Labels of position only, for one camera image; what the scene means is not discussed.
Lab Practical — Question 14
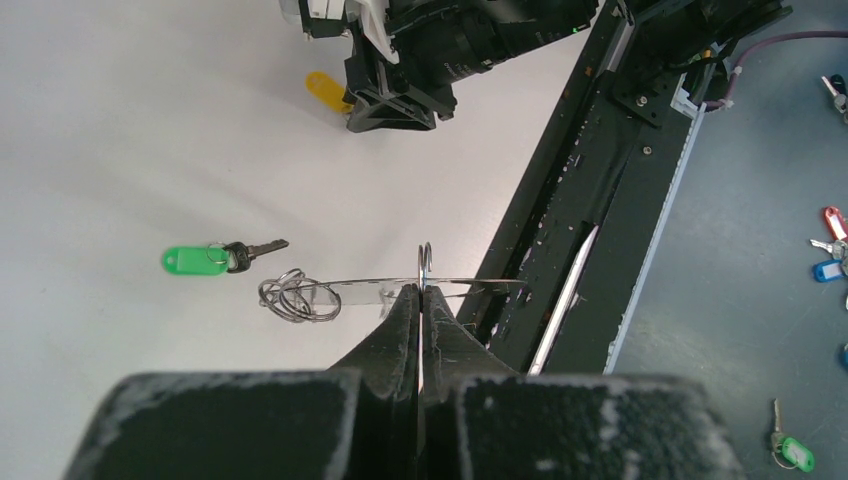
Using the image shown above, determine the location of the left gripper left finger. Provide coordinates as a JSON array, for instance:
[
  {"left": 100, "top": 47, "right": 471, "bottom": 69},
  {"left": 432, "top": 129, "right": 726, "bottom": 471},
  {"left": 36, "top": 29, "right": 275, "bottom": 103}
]
[{"left": 65, "top": 286, "right": 421, "bottom": 479}]

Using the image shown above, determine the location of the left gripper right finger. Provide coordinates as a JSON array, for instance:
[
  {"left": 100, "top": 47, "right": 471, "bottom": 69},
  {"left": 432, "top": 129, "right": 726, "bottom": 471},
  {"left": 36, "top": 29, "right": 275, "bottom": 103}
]
[{"left": 420, "top": 287, "right": 745, "bottom": 479}]

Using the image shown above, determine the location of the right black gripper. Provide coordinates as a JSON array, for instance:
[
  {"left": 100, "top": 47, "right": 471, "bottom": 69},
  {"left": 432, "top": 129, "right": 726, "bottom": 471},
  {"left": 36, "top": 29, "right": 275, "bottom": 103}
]
[{"left": 343, "top": 1, "right": 477, "bottom": 133}]

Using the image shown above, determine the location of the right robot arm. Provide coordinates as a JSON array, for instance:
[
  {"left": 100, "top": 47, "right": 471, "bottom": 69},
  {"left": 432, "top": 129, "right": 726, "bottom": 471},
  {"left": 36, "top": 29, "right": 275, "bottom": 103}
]
[{"left": 343, "top": 1, "right": 792, "bottom": 133}]

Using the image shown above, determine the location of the key with red tag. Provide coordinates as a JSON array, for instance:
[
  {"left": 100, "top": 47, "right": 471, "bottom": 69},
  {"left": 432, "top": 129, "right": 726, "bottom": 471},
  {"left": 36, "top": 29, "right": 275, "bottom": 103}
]
[{"left": 809, "top": 206, "right": 847, "bottom": 261}]

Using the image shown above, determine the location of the dark tag key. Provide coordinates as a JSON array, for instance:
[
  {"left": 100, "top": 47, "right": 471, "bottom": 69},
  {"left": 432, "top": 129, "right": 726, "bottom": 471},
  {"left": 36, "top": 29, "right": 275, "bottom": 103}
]
[{"left": 821, "top": 74, "right": 847, "bottom": 123}]

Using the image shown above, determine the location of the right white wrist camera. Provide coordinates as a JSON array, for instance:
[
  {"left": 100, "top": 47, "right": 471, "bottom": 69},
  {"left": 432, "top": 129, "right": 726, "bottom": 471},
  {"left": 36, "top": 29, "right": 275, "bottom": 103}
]
[{"left": 278, "top": 0, "right": 400, "bottom": 65}]

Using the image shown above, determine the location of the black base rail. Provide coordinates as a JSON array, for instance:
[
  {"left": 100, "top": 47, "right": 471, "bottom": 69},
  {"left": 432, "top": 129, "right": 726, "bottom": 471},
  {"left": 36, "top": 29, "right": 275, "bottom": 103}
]
[{"left": 458, "top": 2, "right": 691, "bottom": 374}]

